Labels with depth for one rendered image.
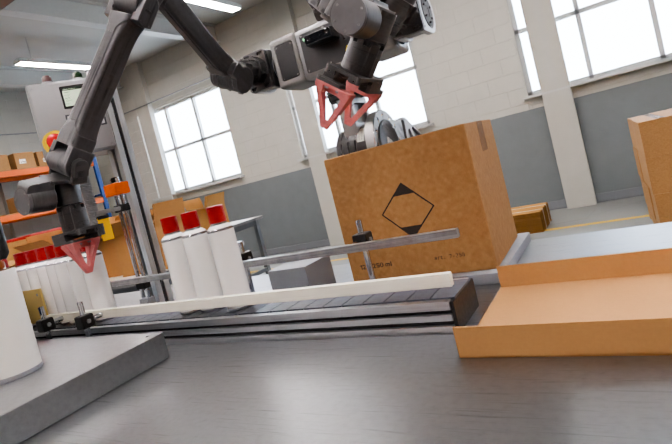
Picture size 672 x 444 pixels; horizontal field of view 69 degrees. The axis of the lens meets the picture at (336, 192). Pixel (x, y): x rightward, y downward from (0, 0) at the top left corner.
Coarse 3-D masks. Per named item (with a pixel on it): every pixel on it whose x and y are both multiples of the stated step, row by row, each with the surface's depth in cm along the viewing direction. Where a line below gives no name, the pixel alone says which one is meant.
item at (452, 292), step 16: (432, 288) 77; (448, 288) 75; (256, 304) 95; (272, 304) 92; (288, 304) 89; (304, 304) 86; (320, 304) 84; (336, 304) 81; (352, 304) 79; (368, 304) 77; (112, 320) 116; (128, 320) 111; (144, 320) 107; (160, 320) 103
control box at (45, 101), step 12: (36, 84) 120; (48, 84) 121; (60, 84) 122; (72, 84) 123; (36, 96) 119; (48, 96) 120; (60, 96) 121; (36, 108) 119; (48, 108) 120; (60, 108) 121; (72, 108) 122; (36, 120) 119; (48, 120) 120; (60, 120) 121; (108, 120) 125; (48, 132) 120; (108, 132) 125; (96, 144) 124; (108, 144) 125; (96, 156) 132
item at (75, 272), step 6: (66, 264) 119; (72, 264) 119; (72, 270) 119; (78, 270) 119; (72, 276) 119; (78, 276) 119; (72, 282) 119; (78, 282) 119; (84, 282) 119; (78, 288) 119; (84, 288) 119; (78, 294) 119; (84, 294) 119; (78, 300) 119; (84, 300) 119; (84, 306) 119; (90, 306) 119
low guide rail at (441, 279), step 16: (448, 272) 70; (304, 288) 83; (320, 288) 81; (336, 288) 80; (352, 288) 78; (368, 288) 77; (384, 288) 75; (400, 288) 74; (416, 288) 73; (144, 304) 106; (160, 304) 102; (176, 304) 100; (192, 304) 97; (208, 304) 95; (224, 304) 93; (240, 304) 91; (64, 320) 121
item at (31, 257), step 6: (30, 252) 131; (30, 258) 131; (36, 258) 131; (30, 264) 131; (36, 264) 131; (30, 270) 130; (30, 276) 130; (36, 276) 130; (30, 282) 130; (36, 282) 130; (36, 288) 130
